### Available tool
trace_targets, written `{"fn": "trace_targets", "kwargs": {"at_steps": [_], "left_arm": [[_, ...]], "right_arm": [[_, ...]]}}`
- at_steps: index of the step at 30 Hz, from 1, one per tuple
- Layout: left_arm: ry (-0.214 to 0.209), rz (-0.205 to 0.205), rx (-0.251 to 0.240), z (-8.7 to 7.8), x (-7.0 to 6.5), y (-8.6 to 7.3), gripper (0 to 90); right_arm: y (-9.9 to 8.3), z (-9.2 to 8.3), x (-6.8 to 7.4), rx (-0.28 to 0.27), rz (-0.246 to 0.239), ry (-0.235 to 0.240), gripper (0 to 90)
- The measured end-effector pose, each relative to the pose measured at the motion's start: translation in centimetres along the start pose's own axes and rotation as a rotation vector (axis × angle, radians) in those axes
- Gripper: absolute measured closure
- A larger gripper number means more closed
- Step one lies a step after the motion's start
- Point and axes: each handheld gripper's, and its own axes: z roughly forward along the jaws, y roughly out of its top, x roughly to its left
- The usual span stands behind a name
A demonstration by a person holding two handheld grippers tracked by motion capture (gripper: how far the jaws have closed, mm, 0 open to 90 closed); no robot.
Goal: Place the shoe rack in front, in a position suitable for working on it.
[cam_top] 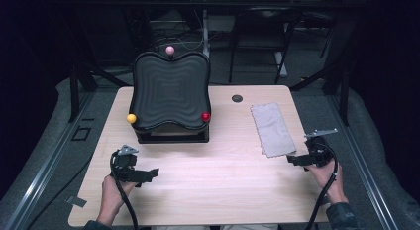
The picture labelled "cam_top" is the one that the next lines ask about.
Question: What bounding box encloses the person's left hand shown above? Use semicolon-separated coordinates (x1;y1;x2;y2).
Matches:
100;174;137;211

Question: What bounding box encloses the person's right hand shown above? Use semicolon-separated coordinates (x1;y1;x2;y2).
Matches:
305;164;346;204

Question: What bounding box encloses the black metal stand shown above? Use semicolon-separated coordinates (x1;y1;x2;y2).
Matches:
67;57;133;124
289;56;356;127

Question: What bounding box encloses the left hand-held gripper cable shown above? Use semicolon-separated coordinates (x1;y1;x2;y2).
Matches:
109;150;140;230

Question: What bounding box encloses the black floor cable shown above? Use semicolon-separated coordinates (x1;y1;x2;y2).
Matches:
29;157;95;224

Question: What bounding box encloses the tangle of floor cables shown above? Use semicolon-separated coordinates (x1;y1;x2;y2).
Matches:
145;21;204;58

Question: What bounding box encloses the black wavy tray stand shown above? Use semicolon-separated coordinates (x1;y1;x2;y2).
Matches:
128;51;212;145

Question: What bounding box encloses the hand-held gripper cable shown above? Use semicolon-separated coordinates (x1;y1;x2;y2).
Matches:
109;150;140;230
305;142;340;230

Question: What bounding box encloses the right hand-held gripper cable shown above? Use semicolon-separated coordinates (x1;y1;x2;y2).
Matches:
305;142;340;230

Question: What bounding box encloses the grey tape strip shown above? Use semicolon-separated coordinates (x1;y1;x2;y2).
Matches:
65;195;88;208

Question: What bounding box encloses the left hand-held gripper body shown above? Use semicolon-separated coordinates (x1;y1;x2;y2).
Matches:
110;144;140;183

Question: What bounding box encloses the black chair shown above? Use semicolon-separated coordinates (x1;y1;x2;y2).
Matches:
229;6;303;85

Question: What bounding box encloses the white table leg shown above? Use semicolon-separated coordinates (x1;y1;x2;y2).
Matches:
274;51;288;78
201;9;212;58

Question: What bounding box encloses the metal floor rail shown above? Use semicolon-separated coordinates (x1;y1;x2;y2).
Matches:
3;90;97;230
325;87;400;230

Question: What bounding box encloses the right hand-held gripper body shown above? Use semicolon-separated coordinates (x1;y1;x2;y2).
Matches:
304;128;339;169

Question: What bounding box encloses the grey cleaning cloth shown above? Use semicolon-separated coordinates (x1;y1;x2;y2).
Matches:
250;102;297;159

